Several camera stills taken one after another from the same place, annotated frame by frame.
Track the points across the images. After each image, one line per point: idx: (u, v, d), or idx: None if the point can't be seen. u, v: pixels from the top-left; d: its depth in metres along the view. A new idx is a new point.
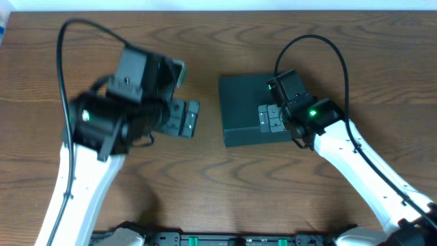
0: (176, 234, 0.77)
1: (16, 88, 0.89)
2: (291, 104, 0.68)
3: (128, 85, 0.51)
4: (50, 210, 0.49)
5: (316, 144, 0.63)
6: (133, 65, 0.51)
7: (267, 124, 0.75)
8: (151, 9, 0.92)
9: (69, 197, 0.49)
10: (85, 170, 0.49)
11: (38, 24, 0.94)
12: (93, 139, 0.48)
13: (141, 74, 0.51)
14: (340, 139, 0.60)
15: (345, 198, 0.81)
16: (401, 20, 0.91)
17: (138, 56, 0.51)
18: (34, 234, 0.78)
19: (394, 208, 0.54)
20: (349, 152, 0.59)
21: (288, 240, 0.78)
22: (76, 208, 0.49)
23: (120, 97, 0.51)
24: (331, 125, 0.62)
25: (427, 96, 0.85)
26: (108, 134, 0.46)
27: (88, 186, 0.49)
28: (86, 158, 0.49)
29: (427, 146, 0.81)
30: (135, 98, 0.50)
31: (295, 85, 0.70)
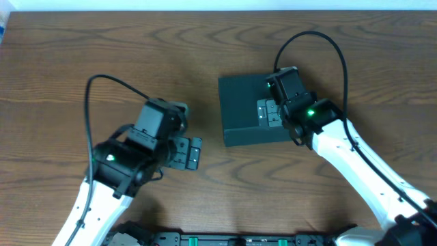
0: (176, 234, 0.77)
1: (16, 88, 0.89)
2: (289, 103, 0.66)
3: (145, 134, 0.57)
4: (63, 232, 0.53)
5: (315, 143, 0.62)
6: (151, 119, 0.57)
7: (265, 118, 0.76)
8: (151, 10, 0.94)
9: (81, 225, 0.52)
10: (100, 203, 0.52)
11: (38, 25, 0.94)
12: (112, 180, 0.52)
13: (158, 126, 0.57)
14: (338, 137, 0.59)
15: (348, 199, 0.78)
16: (401, 19, 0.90)
17: (157, 112, 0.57)
18: (34, 234, 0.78)
19: (390, 205, 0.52)
20: (347, 151, 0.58)
21: (288, 240, 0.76)
22: (86, 237, 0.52)
23: (138, 145, 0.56)
24: (330, 124, 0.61)
25: (428, 95, 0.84)
26: (125, 177, 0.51)
27: (100, 218, 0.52)
28: (102, 194, 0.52)
29: (429, 145, 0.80)
30: (150, 145, 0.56)
31: (295, 83, 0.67)
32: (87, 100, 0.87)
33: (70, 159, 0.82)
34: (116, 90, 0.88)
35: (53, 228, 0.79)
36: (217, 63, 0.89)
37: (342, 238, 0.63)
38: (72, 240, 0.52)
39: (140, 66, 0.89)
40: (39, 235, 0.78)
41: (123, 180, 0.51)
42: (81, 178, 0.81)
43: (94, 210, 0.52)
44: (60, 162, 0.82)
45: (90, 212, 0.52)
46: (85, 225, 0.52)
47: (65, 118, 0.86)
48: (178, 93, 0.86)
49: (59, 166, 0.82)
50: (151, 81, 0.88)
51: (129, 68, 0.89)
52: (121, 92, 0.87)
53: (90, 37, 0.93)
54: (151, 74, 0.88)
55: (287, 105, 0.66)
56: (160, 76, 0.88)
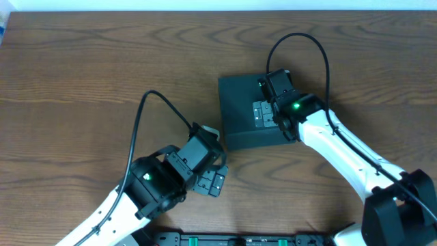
0: (176, 234, 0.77)
1: (16, 88, 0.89)
2: (278, 99, 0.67)
3: (184, 164, 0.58)
4: (85, 227, 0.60)
5: (301, 132, 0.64)
6: (196, 152, 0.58)
7: (261, 119, 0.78)
8: (151, 10, 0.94)
9: (96, 231, 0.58)
10: (117, 218, 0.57)
11: (38, 25, 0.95)
12: (140, 198, 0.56)
13: (198, 160, 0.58)
14: (319, 124, 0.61)
15: (348, 199, 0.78)
16: (401, 20, 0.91)
17: (203, 148, 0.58)
18: (33, 233, 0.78)
19: (369, 181, 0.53)
20: (328, 134, 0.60)
21: (288, 240, 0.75)
22: (97, 242, 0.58)
23: (173, 173, 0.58)
24: (313, 114, 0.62)
25: (428, 95, 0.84)
26: (153, 201, 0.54)
27: (115, 230, 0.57)
28: (125, 208, 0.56)
29: (429, 145, 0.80)
30: (185, 178, 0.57)
31: (283, 80, 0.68)
32: (87, 100, 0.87)
33: (70, 159, 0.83)
34: (116, 90, 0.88)
35: (52, 229, 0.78)
36: (216, 63, 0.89)
37: (339, 235, 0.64)
38: (87, 239, 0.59)
39: (140, 66, 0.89)
40: (37, 235, 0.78)
41: (149, 202, 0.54)
42: (81, 178, 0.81)
43: (113, 223, 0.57)
44: (60, 162, 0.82)
45: (108, 221, 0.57)
46: (100, 232, 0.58)
47: (65, 118, 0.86)
48: (178, 93, 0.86)
49: (59, 167, 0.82)
50: (151, 81, 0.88)
51: (129, 69, 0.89)
52: (120, 92, 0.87)
53: (90, 37, 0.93)
54: (151, 74, 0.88)
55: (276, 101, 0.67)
56: (160, 77, 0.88)
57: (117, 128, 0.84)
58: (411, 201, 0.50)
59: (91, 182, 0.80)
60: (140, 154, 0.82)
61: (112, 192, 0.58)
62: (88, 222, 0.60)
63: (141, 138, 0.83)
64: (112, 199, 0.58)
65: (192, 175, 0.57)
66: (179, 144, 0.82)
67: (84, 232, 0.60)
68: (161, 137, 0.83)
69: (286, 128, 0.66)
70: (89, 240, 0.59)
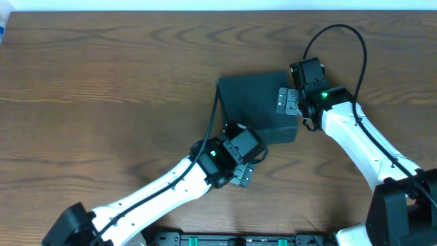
0: (176, 234, 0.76)
1: (16, 87, 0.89)
2: (308, 87, 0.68)
3: (237, 150, 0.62)
4: (153, 185, 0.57)
5: (323, 121, 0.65)
6: (248, 142, 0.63)
7: (283, 106, 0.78)
8: (151, 9, 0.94)
9: (172, 187, 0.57)
10: (193, 179, 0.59)
11: (39, 25, 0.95)
12: (202, 169, 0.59)
13: (249, 149, 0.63)
14: (344, 113, 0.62)
15: (348, 199, 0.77)
16: (401, 20, 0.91)
17: (255, 139, 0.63)
18: (33, 234, 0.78)
19: (383, 171, 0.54)
20: (350, 125, 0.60)
21: (288, 240, 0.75)
22: (170, 199, 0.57)
23: (227, 156, 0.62)
24: (340, 104, 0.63)
25: (427, 95, 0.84)
26: (213, 175, 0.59)
27: (187, 189, 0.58)
28: (192, 174, 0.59)
29: (429, 145, 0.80)
30: (235, 162, 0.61)
31: (315, 69, 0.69)
32: (87, 99, 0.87)
33: (70, 158, 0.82)
34: (117, 90, 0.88)
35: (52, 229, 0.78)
36: (216, 63, 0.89)
37: (342, 231, 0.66)
38: (160, 195, 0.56)
39: (140, 65, 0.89)
40: (37, 235, 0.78)
41: (212, 174, 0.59)
42: (81, 178, 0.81)
43: (186, 182, 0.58)
44: (60, 162, 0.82)
45: (182, 181, 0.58)
46: (175, 189, 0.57)
47: (65, 117, 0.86)
48: (178, 93, 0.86)
49: (59, 166, 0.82)
50: (151, 80, 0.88)
51: (129, 68, 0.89)
52: (120, 92, 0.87)
53: (91, 37, 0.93)
54: (151, 74, 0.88)
55: (305, 89, 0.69)
56: (160, 76, 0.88)
57: (117, 128, 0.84)
58: (422, 201, 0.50)
59: (91, 182, 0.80)
60: (141, 154, 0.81)
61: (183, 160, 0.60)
62: (158, 182, 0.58)
63: (141, 138, 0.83)
64: (184, 165, 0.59)
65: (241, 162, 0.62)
66: (180, 144, 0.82)
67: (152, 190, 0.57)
68: (162, 137, 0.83)
69: (310, 115, 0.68)
70: (162, 197, 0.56)
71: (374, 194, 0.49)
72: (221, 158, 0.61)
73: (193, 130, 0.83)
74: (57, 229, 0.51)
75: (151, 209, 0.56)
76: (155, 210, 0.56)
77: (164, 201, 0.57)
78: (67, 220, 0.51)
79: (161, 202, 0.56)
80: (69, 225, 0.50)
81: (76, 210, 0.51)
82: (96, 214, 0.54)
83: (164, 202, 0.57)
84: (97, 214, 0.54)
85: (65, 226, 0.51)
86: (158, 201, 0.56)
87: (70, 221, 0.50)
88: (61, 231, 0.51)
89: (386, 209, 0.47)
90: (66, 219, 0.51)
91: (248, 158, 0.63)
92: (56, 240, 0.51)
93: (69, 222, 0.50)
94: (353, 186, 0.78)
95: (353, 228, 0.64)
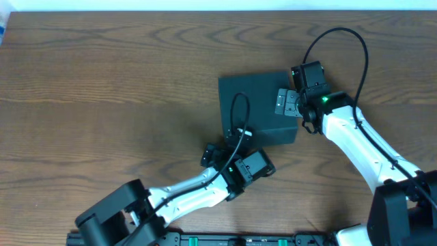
0: (176, 234, 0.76)
1: (16, 88, 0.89)
2: (308, 90, 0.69)
3: (247, 169, 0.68)
4: (188, 184, 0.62)
5: (323, 125, 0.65)
6: (257, 162, 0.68)
7: (283, 107, 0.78)
8: (151, 9, 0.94)
9: (205, 186, 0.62)
10: (222, 183, 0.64)
11: (38, 25, 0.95)
12: (223, 180, 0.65)
13: (259, 169, 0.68)
14: (344, 117, 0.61)
15: (347, 199, 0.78)
16: (401, 20, 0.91)
17: (263, 160, 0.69)
18: (33, 234, 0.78)
19: (383, 173, 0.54)
20: (349, 128, 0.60)
21: (288, 240, 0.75)
22: (201, 198, 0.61)
23: (238, 175, 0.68)
24: (340, 108, 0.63)
25: (427, 96, 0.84)
26: (232, 186, 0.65)
27: (215, 191, 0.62)
28: (218, 181, 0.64)
29: (429, 145, 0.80)
30: (246, 180, 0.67)
31: (316, 74, 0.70)
32: (87, 100, 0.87)
33: (70, 159, 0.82)
34: (117, 90, 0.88)
35: (52, 228, 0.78)
36: (216, 63, 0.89)
37: (342, 232, 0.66)
38: (194, 191, 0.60)
39: (140, 66, 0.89)
40: (37, 234, 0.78)
41: (230, 186, 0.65)
42: (82, 178, 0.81)
43: (215, 184, 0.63)
44: (61, 162, 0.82)
45: (212, 184, 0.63)
46: (207, 189, 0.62)
47: (65, 118, 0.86)
48: (178, 93, 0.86)
49: (59, 167, 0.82)
50: (151, 81, 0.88)
51: (129, 69, 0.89)
52: (121, 92, 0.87)
53: (91, 37, 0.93)
54: (151, 74, 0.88)
55: (305, 93, 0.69)
56: (160, 77, 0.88)
57: (117, 128, 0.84)
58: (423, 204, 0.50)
59: (91, 182, 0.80)
60: (141, 154, 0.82)
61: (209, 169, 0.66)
62: (192, 182, 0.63)
63: (141, 138, 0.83)
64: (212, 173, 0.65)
65: (250, 180, 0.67)
66: (181, 144, 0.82)
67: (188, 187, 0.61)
68: (162, 137, 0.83)
69: (311, 119, 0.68)
70: (196, 194, 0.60)
71: (375, 196, 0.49)
72: (235, 175, 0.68)
73: (193, 131, 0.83)
74: (108, 201, 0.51)
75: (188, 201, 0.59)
76: (191, 204, 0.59)
77: (198, 198, 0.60)
78: (125, 195, 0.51)
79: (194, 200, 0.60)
80: (127, 201, 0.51)
81: (135, 187, 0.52)
82: (151, 193, 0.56)
83: (197, 199, 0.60)
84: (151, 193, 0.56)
85: (121, 201, 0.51)
86: (193, 198, 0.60)
87: (129, 195, 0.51)
88: (115, 205, 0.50)
89: (387, 210, 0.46)
90: (125, 193, 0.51)
91: (257, 176, 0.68)
92: (104, 212, 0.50)
93: (128, 197, 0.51)
94: (353, 186, 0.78)
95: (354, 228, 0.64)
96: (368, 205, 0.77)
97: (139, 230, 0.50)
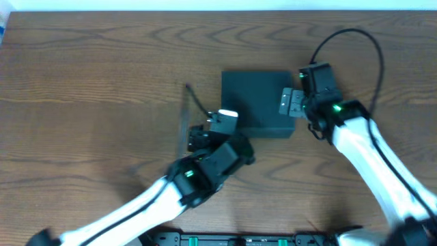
0: (177, 234, 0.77)
1: (16, 87, 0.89)
2: (319, 96, 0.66)
3: (214, 167, 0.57)
4: (129, 206, 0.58)
5: (336, 137, 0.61)
6: (224, 158, 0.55)
7: (287, 106, 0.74)
8: (151, 9, 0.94)
9: (143, 211, 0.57)
10: (165, 201, 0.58)
11: (38, 25, 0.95)
12: (181, 186, 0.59)
13: (228, 165, 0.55)
14: (360, 134, 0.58)
15: (347, 199, 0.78)
16: (401, 20, 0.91)
17: (230, 156, 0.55)
18: (34, 234, 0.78)
19: (401, 203, 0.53)
20: (367, 148, 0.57)
21: (288, 240, 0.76)
22: (141, 221, 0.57)
23: (204, 175, 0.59)
24: (354, 119, 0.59)
25: (427, 96, 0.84)
26: (189, 195, 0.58)
27: (158, 214, 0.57)
28: (164, 196, 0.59)
29: (428, 145, 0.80)
30: (212, 181, 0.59)
31: (326, 78, 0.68)
32: (87, 100, 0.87)
33: (70, 159, 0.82)
34: (117, 90, 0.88)
35: (53, 229, 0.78)
36: (217, 63, 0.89)
37: (345, 237, 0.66)
38: (132, 217, 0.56)
39: (140, 66, 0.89)
40: None
41: (187, 194, 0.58)
42: (81, 179, 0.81)
43: (158, 205, 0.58)
44: (61, 162, 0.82)
45: (154, 204, 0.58)
46: (146, 212, 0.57)
47: (65, 118, 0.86)
48: (178, 93, 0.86)
49: (59, 167, 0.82)
50: (151, 81, 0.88)
51: (129, 69, 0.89)
52: (120, 92, 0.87)
53: (91, 37, 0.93)
54: (151, 74, 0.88)
55: (315, 98, 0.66)
56: (160, 77, 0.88)
57: (117, 128, 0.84)
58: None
59: (91, 182, 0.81)
60: (141, 154, 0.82)
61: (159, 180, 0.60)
62: (134, 203, 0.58)
63: (141, 138, 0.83)
64: (157, 186, 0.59)
65: (220, 180, 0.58)
66: None
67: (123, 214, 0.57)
68: (162, 137, 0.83)
69: (321, 129, 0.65)
70: (133, 219, 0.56)
71: (394, 235, 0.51)
72: (199, 177, 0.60)
73: None
74: None
75: (121, 231, 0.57)
76: (128, 231, 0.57)
77: (133, 224, 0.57)
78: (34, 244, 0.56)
79: (132, 227, 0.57)
80: None
81: (46, 237, 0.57)
82: (66, 235, 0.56)
83: (133, 226, 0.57)
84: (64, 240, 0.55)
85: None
86: (129, 226, 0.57)
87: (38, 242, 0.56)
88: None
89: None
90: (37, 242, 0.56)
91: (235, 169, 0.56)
92: None
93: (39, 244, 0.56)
94: (352, 186, 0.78)
95: (359, 240, 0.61)
96: (367, 204, 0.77)
97: None
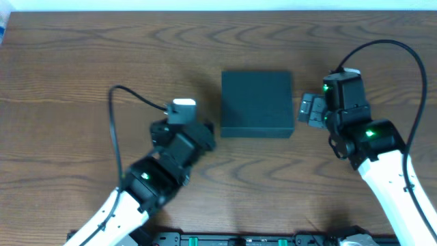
0: (176, 234, 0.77)
1: (16, 87, 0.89)
2: (347, 114, 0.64)
3: (173, 160, 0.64)
4: (91, 224, 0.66)
5: (363, 168, 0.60)
6: (179, 148, 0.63)
7: (307, 115, 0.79)
8: (151, 9, 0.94)
9: (102, 227, 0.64)
10: (123, 213, 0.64)
11: (39, 25, 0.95)
12: (143, 190, 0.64)
13: (184, 155, 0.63)
14: (393, 171, 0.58)
15: (347, 199, 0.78)
16: (401, 20, 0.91)
17: (184, 145, 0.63)
18: (34, 234, 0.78)
19: None
20: (398, 188, 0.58)
21: (288, 240, 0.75)
22: (105, 236, 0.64)
23: (165, 171, 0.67)
24: (388, 152, 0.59)
25: (427, 96, 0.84)
26: (151, 197, 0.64)
27: (119, 225, 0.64)
28: (119, 208, 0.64)
29: (428, 145, 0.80)
30: (175, 175, 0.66)
31: (356, 93, 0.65)
32: (87, 100, 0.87)
33: (70, 159, 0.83)
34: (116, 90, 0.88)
35: (53, 228, 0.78)
36: (217, 63, 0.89)
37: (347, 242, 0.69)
38: (95, 234, 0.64)
39: (140, 66, 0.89)
40: (39, 235, 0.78)
41: (147, 197, 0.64)
42: (81, 178, 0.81)
43: (115, 218, 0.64)
44: (61, 162, 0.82)
45: (113, 217, 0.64)
46: (104, 228, 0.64)
47: (65, 118, 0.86)
48: (178, 93, 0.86)
49: (59, 167, 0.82)
50: (151, 81, 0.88)
51: (129, 70, 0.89)
52: (120, 92, 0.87)
53: (91, 37, 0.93)
54: (151, 74, 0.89)
55: (342, 115, 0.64)
56: (160, 77, 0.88)
57: (117, 128, 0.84)
58: None
59: (91, 182, 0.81)
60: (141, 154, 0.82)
61: (113, 193, 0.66)
62: (94, 220, 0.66)
63: (141, 138, 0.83)
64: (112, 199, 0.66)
65: (182, 169, 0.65)
66: None
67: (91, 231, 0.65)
68: None
69: (347, 152, 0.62)
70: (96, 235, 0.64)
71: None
72: (158, 175, 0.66)
73: None
74: None
75: None
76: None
77: (100, 239, 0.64)
78: None
79: (97, 242, 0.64)
80: None
81: None
82: None
83: (100, 242, 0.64)
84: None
85: None
86: (96, 242, 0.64)
87: None
88: None
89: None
90: None
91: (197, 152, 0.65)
92: None
93: None
94: (353, 186, 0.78)
95: None
96: (367, 204, 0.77)
97: None
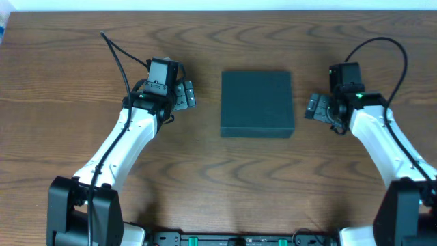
0: (176, 234, 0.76)
1: (16, 88, 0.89)
2: (343, 87, 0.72)
3: (158, 84, 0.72)
4: (110, 137, 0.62)
5: (353, 121, 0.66)
6: (159, 71, 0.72)
7: (313, 111, 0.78)
8: (151, 9, 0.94)
9: (127, 130, 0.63)
10: (141, 115, 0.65)
11: (39, 25, 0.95)
12: (143, 109, 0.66)
13: (166, 74, 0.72)
14: (373, 114, 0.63)
15: (347, 199, 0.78)
16: (401, 20, 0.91)
17: (163, 66, 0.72)
18: (34, 234, 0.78)
19: (401, 170, 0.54)
20: (377, 126, 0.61)
21: (288, 240, 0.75)
22: (130, 137, 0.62)
23: (154, 93, 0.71)
24: (371, 106, 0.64)
25: (427, 96, 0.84)
26: (155, 109, 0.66)
27: (139, 126, 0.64)
28: (135, 116, 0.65)
29: (428, 145, 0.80)
30: (163, 92, 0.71)
31: (354, 74, 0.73)
32: (87, 99, 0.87)
33: (70, 159, 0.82)
34: (117, 90, 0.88)
35: None
36: (217, 63, 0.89)
37: (345, 230, 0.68)
38: (121, 139, 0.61)
39: (140, 65, 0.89)
40: (39, 235, 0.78)
41: (151, 108, 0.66)
42: None
43: (135, 121, 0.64)
44: (61, 162, 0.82)
45: (132, 121, 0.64)
46: (131, 129, 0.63)
47: (65, 118, 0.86)
48: None
49: (59, 166, 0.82)
50: None
51: (129, 69, 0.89)
52: (120, 92, 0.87)
53: (91, 37, 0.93)
54: None
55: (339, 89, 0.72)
56: None
57: None
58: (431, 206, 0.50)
59: None
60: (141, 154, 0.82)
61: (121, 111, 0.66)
62: (113, 134, 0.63)
63: None
64: (124, 113, 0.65)
65: (167, 89, 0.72)
66: (181, 144, 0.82)
67: (113, 140, 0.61)
68: (162, 137, 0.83)
69: (339, 113, 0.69)
70: (124, 138, 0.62)
71: (388, 190, 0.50)
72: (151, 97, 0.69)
73: (192, 132, 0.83)
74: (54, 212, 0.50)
75: (119, 149, 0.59)
76: (125, 149, 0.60)
77: (129, 141, 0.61)
78: (57, 197, 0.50)
79: (127, 141, 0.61)
80: (62, 197, 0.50)
81: (59, 184, 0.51)
82: (78, 176, 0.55)
83: (130, 143, 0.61)
84: (79, 177, 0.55)
85: (61, 202, 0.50)
86: (125, 144, 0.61)
87: (59, 195, 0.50)
88: (61, 206, 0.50)
89: (399, 206, 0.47)
90: (56, 196, 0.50)
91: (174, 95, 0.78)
92: (57, 223, 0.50)
93: (61, 195, 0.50)
94: (353, 186, 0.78)
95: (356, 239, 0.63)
96: (367, 204, 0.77)
97: (93, 210, 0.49)
